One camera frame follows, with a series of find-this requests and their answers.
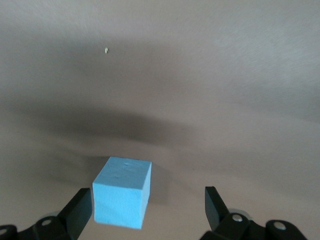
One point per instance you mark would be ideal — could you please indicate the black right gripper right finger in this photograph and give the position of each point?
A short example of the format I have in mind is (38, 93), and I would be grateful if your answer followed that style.
(217, 220)

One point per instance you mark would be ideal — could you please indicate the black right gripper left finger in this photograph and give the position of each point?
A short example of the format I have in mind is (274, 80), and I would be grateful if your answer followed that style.
(72, 215)

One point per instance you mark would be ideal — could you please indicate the light blue foam block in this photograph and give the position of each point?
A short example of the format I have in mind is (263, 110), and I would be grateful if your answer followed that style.
(120, 197)

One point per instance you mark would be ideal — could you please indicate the tiny pale crumb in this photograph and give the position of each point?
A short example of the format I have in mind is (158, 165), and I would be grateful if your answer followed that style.
(106, 50)

